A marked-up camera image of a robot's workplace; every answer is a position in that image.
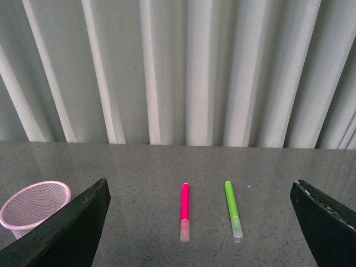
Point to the pink mesh pen cup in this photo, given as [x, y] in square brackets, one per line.
[31, 206]

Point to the grey pleated curtain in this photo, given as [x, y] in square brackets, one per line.
[197, 73]

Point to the green highlighter pen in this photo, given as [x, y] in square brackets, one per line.
[233, 212]

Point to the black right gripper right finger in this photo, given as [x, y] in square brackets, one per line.
[327, 225]

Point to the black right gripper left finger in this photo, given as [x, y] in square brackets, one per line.
[70, 237]

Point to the pink highlighter pen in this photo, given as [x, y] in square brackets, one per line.
[185, 213]

